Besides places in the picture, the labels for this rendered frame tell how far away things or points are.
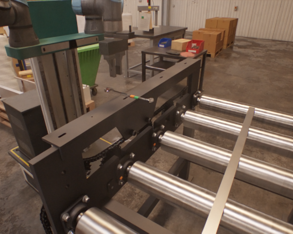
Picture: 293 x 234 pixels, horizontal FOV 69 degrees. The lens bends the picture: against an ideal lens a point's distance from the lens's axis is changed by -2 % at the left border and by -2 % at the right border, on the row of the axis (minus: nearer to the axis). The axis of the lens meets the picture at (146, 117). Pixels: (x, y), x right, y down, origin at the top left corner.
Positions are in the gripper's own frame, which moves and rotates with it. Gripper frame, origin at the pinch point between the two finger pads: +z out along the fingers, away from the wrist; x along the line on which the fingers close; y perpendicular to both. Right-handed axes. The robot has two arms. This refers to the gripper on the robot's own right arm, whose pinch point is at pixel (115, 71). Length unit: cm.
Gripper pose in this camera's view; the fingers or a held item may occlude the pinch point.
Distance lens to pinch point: 96.6
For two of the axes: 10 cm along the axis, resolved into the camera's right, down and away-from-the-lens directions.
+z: 0.0, 8.7, 4.9
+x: -5.3, 4.2, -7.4
